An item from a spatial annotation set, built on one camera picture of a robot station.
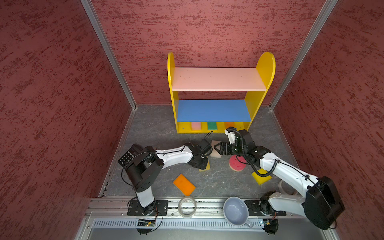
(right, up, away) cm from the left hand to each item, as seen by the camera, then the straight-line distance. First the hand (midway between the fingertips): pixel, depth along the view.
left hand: (201, 168), depth 87 cm
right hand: (+9, +12, -5) cm, 16 cm away
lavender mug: (+17, -17, -14) cm, 28 cm away
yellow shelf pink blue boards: (+10, +31, +7) cm, 34 cm away
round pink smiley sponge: (+20, +2, 0) cm, 20 cm away
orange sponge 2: (-10, -7, -6) cm, 14 cm away
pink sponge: (-3, +25, +17) cm, 30 cm away
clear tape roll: (-8, -17, -11) cm, 21 cm away
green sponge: (+8, +25, +16) cm, 31 cm away
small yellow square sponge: (+4, +1, -2) cm, 4 cm away
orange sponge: (+20, +25, +20) cm, 38 cm away
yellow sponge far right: (+34, -5, -5) cm, 34 cm away
